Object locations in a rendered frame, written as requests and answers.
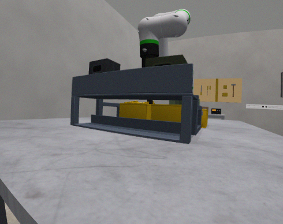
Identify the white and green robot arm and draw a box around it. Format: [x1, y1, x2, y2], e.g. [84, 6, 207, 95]
[137, 9, 191, 58]

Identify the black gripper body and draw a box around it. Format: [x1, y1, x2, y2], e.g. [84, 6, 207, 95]
[141, 56, 156, 68]

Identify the dark blue-grey metal shelf rack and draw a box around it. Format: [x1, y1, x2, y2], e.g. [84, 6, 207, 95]
[70, 64, 204, 144]

